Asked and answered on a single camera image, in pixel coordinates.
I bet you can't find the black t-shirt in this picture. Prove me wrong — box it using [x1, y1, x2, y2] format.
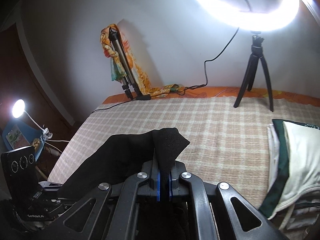
[57, 128, 190, 200]

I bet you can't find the beige checked blanket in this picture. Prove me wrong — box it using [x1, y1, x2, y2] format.
[49, 97, 319, 207]

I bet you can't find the blue side table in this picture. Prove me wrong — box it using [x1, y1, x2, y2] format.
[2, 119, 44, 160]

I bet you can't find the white clip desk lamp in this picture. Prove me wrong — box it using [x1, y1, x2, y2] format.
[11, 99, 54, 140]

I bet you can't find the colourful orange scarf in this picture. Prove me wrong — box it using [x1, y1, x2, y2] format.
[100, 24, 182, 98]

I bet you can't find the white green folded garment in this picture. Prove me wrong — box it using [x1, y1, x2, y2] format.
[259, 119, 319, 230]

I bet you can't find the black mini tripod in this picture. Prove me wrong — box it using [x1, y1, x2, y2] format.
[233, 31, 275, 112]

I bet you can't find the orange patterned bedsheet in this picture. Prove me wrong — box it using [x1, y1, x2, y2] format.
[103, 87, 319, 107]

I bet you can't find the white lamp cable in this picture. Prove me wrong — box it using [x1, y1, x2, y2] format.
[46, 139, 71, 155]

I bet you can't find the white ring light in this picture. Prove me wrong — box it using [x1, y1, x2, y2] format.
[195, 0, 300, 32]

